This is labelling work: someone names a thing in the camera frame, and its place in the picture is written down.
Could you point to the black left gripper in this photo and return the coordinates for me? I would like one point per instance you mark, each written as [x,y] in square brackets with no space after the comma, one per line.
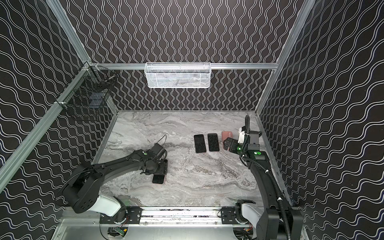
[160,168]

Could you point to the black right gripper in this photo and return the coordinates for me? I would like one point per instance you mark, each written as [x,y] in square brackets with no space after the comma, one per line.
[240,143]

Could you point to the black phone pink case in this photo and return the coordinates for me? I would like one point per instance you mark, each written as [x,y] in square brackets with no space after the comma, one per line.
[158,179]

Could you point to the black smartphone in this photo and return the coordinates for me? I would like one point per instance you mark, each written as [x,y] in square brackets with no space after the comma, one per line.
[213,142]

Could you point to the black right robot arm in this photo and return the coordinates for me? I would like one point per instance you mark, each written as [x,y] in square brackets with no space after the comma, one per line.
[279,220]

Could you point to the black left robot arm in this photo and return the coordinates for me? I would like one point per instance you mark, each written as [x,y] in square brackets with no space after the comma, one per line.
[82,190]

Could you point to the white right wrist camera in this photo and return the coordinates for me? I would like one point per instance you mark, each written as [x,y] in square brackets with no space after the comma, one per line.
[242,134]

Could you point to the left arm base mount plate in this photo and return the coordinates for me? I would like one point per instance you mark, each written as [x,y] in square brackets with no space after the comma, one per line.
[129,215]

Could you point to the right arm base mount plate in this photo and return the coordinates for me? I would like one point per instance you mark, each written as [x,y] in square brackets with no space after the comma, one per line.
[229,216]

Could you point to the aluminium front rail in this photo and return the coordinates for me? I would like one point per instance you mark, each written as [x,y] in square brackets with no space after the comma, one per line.
[167,217]

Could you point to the white wire basket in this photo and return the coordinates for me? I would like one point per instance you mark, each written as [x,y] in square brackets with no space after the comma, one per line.
[186,75]

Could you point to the black wire basket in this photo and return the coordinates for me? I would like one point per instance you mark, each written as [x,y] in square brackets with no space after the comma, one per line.
[88,101]

